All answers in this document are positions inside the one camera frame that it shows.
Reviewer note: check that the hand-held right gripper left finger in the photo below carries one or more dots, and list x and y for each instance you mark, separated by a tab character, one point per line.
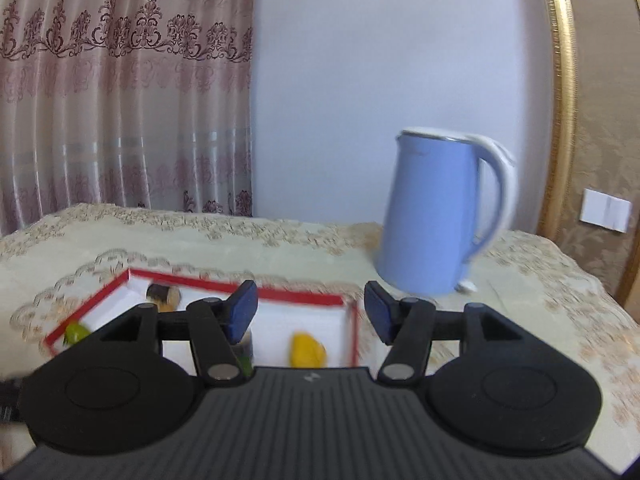
242	310

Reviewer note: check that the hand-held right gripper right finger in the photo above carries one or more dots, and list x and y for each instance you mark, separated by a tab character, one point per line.
379	310

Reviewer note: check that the green cucumber piece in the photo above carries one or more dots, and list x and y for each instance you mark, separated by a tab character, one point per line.
246	360

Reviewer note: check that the red cardboard box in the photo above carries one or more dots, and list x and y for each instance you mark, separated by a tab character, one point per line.
300	310

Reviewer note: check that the dark sugarcane piece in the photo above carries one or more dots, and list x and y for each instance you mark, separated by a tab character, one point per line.
162	296

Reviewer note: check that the yellow banana piece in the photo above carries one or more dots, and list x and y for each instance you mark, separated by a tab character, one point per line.
307	350

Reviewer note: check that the green round persimmon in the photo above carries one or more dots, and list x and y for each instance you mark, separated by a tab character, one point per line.
76	333

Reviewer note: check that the blue electric kettle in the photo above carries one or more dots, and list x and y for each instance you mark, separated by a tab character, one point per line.
425	220

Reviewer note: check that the beige embroidered tablecloth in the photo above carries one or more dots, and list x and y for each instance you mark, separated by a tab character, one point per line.
525	280

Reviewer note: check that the pink patterned curtain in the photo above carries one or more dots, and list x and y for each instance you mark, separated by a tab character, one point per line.
110	110

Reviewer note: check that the white wall switch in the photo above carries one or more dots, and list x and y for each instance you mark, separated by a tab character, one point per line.
605	210

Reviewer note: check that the gold wall frame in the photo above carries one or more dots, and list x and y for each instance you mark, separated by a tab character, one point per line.
562	110

